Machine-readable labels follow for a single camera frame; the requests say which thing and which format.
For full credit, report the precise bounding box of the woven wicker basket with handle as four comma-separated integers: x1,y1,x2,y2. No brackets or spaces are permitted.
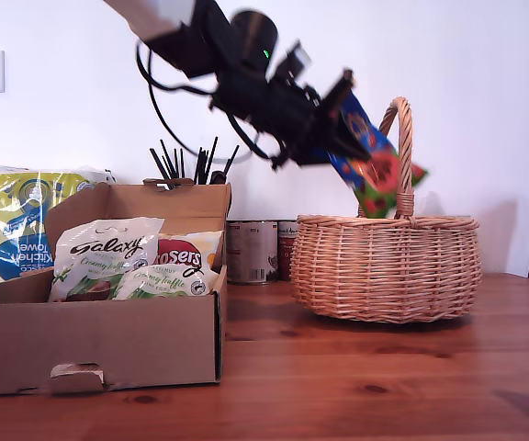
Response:
289,96,483,324

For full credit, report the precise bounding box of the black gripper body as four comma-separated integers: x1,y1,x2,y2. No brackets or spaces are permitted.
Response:
211,67,356,172

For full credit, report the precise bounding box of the kitchen towel roll pack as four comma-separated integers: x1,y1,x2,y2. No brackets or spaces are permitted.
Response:
0,164,117,290

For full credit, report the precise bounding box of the red labelled tin can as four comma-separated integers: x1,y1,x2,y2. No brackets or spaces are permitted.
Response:
276,220,298,282

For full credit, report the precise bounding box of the white Galaxy truffle egg bag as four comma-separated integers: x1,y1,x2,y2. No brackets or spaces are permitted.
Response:
112,264,219,300
48,216,165,303

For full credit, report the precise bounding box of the brown cardboard box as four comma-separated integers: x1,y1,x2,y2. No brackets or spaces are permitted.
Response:
0,178,232,397

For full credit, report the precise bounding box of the white labelled tin can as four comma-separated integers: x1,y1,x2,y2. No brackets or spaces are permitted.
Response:
226,220,278,285

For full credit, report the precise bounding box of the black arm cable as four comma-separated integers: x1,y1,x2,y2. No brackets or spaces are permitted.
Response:
226,112,275,162
135,40,253,162

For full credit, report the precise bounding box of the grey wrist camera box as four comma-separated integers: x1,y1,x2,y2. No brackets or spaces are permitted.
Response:
271,40,314,86

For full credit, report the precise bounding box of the red Maltesers bunnies bag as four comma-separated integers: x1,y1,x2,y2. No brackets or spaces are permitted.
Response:
156,229,225,272

